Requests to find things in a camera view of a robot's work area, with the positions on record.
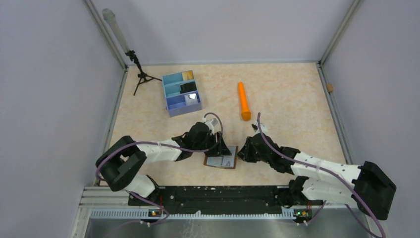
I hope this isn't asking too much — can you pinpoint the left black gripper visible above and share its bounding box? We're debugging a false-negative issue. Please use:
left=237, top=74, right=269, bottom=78
left=193, top=131, right=232, bottom=157

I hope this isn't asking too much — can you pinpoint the brown leather card holder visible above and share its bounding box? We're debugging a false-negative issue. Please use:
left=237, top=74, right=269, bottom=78
left=203, top=145, right=239, bottom=170

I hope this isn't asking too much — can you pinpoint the silver card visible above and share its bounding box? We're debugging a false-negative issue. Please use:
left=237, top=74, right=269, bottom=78
left=184, top=93, right=199, bottom=106

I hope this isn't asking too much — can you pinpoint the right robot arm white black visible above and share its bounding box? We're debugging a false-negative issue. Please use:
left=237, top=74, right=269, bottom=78
left=237, top=133, right=396, bottom=221

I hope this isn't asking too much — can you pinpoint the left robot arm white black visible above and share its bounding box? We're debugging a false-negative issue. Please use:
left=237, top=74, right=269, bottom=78
left=95, top=122, right=232, bottom=205

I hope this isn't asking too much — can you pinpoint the black card in tray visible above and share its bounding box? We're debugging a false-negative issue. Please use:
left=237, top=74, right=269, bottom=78
left=180, top=82, right=197, bottom=94

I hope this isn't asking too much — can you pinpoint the gold card in tray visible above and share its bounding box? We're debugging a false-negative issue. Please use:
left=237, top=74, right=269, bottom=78
left=181, top=70, right=194, bottom=81

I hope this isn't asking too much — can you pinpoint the orange cylinder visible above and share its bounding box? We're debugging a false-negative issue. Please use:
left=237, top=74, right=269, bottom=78
left=238, top=82, right=252, bottom=121

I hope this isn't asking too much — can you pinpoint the blue compartment tray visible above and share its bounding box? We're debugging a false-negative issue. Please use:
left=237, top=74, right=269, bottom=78
left=162, top=72, right=202, bottom=117

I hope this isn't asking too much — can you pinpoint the small black tripod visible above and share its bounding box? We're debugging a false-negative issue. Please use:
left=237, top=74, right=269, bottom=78
left=125, top=50, right=162, bottom=96

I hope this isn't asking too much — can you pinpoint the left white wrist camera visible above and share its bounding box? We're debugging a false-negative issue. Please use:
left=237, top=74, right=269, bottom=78
left=202, top=117, right=219, bottom=135

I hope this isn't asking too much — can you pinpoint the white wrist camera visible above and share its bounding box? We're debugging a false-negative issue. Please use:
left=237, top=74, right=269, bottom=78
left=202, top=117, right=219, bottom=135
left=252, top=122, right=268, bottom=134

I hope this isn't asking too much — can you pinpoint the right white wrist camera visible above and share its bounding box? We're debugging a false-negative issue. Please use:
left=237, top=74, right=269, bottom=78
left=252, top=122, right=268, bottom=134

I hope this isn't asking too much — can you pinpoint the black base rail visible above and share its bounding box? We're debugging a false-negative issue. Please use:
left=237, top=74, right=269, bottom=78
left=147, top=185, right=322, bottom=215

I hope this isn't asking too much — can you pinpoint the white cable duct strip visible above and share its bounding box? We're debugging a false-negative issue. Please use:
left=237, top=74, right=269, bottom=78
left=90, top=208, right=296, bottom=220

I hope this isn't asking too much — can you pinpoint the grey tube on frame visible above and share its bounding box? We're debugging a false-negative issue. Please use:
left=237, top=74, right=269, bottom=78
left=102, top=8, right=130, bottom=54

